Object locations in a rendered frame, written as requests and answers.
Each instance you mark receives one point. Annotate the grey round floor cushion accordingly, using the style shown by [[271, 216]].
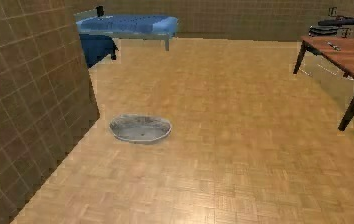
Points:
[[140, 128]]

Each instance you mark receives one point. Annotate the dark blue blanket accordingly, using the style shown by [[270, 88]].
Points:
[[95, 48]]

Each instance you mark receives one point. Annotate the small black object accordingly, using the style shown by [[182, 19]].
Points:
[[100, 11]]

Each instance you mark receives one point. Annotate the black stacked dishes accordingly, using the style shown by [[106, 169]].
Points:
[[323, 31]]

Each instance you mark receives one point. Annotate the grey cutlery piece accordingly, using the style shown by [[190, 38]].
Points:
[[333, 46]]

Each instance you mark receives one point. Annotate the brown wooden table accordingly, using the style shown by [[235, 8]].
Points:
[[345, 56]]

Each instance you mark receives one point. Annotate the black pan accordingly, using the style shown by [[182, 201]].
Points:
[[341, 21]]

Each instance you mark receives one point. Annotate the blue bed with grey frame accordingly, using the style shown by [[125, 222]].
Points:
[[128, 25]]

